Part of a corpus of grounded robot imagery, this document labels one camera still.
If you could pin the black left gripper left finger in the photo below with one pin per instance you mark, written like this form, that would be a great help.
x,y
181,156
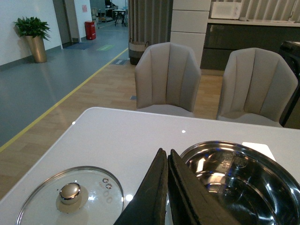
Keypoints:
x,y
148,205

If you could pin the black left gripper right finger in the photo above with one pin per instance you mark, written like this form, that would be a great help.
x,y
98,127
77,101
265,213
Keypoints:
x,y
190,201

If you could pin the glass pot lid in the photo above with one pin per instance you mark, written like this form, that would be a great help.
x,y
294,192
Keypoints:
x,y
83,195

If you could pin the beige steel pot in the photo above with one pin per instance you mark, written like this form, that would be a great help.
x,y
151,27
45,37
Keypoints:
x,y
255,189

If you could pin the beige left dining chair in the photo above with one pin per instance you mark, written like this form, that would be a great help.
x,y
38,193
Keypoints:
x,y
167,79

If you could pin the beige dining chair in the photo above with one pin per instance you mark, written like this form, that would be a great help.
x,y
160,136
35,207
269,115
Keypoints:
x,y
167,79
253,88

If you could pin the beige right dining chair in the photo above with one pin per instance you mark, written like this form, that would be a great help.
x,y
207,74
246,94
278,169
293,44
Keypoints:
x,y
253,88

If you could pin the woven laundry basket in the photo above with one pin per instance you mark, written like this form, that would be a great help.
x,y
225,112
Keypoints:
x,y
136,50

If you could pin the dark kitchen counter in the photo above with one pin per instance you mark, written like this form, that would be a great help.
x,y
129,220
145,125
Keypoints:
x,y
221,39

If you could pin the white drawer cabinet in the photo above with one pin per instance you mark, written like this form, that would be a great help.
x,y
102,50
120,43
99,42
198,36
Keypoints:
x,y
189,24

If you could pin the grey curtain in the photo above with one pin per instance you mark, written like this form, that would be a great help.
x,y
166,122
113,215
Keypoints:
x,y
150,20

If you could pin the red bin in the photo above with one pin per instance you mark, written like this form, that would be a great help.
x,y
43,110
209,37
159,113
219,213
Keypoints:
x,y
90,30

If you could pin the white microwave oven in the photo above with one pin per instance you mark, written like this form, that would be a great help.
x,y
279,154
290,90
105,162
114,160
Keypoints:
x,y
225,10

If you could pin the potted green plant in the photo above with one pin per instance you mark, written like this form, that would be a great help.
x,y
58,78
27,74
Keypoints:
x,y
35,32

